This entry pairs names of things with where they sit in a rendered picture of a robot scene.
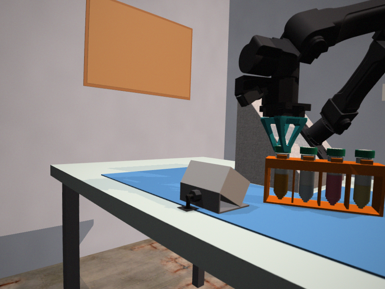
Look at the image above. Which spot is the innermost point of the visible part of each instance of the green screw cap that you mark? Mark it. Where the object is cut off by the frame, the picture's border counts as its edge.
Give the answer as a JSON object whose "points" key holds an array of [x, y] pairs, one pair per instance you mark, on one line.
{"points": [[308, 150], [336, 152], [278, 149], [364, 153]]}

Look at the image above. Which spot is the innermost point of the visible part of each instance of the blue bench mat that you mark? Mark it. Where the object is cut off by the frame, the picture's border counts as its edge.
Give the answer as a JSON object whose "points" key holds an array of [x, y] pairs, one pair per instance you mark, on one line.
{"points": [[354, 240]]}

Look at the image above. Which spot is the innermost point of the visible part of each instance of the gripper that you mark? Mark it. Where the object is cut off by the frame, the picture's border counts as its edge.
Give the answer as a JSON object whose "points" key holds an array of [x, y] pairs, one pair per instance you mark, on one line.
{"points": [[282, 115]]}

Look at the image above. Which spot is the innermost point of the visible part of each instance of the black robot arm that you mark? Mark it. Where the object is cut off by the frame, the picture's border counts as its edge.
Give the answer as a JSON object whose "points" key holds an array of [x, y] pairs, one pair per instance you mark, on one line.
{"points": [[306, 35]]}

